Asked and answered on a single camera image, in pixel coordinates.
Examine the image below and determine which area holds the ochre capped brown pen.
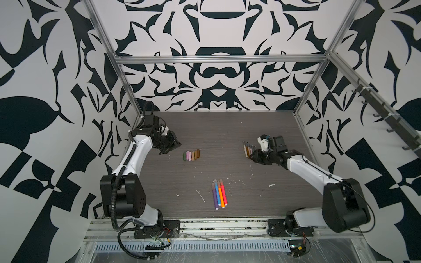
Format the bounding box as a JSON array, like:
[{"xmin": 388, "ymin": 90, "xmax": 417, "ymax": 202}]
[{"xmin": 245, "ymin": 142, "xmax": 250, "ymax": 158}]

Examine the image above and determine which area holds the red marker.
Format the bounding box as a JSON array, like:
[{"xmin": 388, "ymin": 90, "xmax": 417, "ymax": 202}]
[{"xmin": 220, "ymin": 179, "xmax": 228, "ymax": 206}]

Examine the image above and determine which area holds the orange marker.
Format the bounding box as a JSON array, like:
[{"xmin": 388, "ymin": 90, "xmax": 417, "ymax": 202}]
[{"xmin": 217, "ymin": 181, "xmax": 225, "ymax": 209}]

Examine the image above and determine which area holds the purple marker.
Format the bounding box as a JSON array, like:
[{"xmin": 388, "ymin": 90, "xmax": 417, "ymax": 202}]
[{"xmin": 211, "ymin": 183, "xmax": 219, "ymax": 210}]

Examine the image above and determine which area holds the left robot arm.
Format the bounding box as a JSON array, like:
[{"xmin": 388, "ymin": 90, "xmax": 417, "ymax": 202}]
[{"xmin": 100, "ymin": 128, "xmax": 181, "ymax": 232}]

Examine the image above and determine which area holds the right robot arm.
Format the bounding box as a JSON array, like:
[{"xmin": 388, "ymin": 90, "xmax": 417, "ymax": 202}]
[{"xmin": 246, "ymin": 135, "xmax": 376, "ymax": 236}]

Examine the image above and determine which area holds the blue marker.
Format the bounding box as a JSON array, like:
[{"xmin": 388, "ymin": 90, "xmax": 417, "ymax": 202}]
[{"xmin": 214, "ymin": 179, "xmax": 221, "ymax": 207}]

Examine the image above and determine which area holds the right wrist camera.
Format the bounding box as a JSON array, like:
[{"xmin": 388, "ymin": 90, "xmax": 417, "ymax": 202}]
[{"xmin": 257, "ymin": 134, "xmax": 270, "ymax": 152}]

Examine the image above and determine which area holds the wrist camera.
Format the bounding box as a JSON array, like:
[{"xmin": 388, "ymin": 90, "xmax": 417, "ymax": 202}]
[
  {"xmin": 142, "ymin": 115, "xmax": 160, "ymax": 129},
  {"xmin": 257, "ymin": 134, "xmax": 270, "ymax": 152}
]

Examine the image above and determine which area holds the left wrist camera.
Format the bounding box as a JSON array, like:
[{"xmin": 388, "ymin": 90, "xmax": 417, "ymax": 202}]
[{"xmin": 142, "ymin": 115, "xmax": 160, "ymax": 129}]

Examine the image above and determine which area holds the left black corrugated cable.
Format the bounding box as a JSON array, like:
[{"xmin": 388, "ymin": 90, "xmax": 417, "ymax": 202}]
[{"xmin": 110, "ymin": 101, "xmax": 172, "ymax": 260}]

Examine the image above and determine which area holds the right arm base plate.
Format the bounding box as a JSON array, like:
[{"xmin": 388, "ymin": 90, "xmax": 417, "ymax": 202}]
[{"xmin": 268, "ymin": 218, "xmax": 296, "ymax": 237}]

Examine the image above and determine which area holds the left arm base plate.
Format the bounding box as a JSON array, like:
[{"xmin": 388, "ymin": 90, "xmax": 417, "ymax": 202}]
[{"xmin": 134, "ymin": 220, "xmax": 180, "ymax": 239}]

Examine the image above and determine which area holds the white slotted cable duct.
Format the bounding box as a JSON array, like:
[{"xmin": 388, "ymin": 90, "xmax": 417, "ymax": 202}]
[{"xmin": 95, "ymin": 239, "xmax": 291, "ymax": 253}]

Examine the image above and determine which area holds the aluminium front rail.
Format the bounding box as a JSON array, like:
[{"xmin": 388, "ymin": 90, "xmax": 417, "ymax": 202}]
[{"xmin": 83, "ymin": 218, "xmax": 270, "ymax": 242}]

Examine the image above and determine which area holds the black hook rail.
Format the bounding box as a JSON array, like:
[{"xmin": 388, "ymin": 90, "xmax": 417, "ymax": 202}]
[{"xmin": 353, "ymin": 78, "xmax": 421, "ymax": 159}]

